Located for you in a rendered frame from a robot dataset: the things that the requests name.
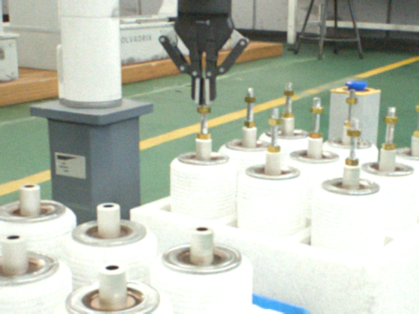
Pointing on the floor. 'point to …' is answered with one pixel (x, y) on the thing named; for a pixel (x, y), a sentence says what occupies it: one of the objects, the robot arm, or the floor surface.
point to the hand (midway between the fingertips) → (203, 90)
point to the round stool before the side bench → (330, 34)
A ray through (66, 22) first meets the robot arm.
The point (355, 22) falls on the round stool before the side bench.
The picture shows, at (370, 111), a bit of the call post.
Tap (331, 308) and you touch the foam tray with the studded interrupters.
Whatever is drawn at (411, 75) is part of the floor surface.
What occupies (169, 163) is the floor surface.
